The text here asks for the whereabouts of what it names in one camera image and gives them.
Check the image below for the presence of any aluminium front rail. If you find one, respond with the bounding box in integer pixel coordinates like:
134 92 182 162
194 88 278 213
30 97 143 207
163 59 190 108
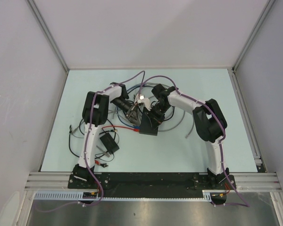
25 172 282 192

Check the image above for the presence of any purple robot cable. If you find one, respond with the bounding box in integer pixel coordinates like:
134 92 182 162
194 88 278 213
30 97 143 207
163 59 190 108
139 75 250 208
35 70 146 213

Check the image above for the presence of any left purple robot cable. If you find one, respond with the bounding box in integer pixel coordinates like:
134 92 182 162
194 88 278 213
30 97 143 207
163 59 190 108
35 70 146 213

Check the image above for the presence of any black braided ethernet cable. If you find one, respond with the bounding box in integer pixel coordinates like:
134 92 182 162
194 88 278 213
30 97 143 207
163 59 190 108
67 93 142 158

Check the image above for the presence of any black network switch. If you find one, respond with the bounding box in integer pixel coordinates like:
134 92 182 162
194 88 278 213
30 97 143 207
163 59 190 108
139 109 158 136

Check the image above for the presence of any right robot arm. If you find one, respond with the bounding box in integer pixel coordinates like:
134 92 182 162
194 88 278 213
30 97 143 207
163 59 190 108
140 84 229 189

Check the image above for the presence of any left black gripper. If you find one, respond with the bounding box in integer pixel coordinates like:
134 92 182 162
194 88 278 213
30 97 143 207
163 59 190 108
111 97 140 127

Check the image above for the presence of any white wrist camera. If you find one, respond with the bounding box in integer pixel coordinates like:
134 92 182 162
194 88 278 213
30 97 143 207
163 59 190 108
135 94 144 104
142 98 151 111

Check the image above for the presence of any thin black power cord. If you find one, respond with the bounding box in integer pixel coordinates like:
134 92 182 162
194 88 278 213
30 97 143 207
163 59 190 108
94 131 121 162

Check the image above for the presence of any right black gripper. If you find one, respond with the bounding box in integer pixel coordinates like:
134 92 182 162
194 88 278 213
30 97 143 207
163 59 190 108
146 103 170 130

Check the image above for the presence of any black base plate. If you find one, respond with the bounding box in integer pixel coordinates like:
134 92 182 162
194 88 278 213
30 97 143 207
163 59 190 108
68 172 237 199

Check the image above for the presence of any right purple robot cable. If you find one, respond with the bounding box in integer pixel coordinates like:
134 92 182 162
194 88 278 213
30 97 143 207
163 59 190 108
139 75 250 208

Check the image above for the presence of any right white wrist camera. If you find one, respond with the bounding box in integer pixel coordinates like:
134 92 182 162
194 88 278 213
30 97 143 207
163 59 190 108
142 98 151 111

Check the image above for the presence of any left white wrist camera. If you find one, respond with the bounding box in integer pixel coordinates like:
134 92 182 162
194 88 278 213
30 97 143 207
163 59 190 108
135 94 144 104

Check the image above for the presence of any grey slotted cable duct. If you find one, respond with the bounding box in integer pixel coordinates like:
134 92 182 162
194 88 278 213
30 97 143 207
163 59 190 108
34 191 211 202

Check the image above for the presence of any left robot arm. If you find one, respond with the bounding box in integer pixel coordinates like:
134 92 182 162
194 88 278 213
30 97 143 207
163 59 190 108
72 82 129 188

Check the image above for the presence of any black power adapter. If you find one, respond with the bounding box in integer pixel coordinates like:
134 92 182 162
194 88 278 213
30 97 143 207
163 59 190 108
100 133 120 154

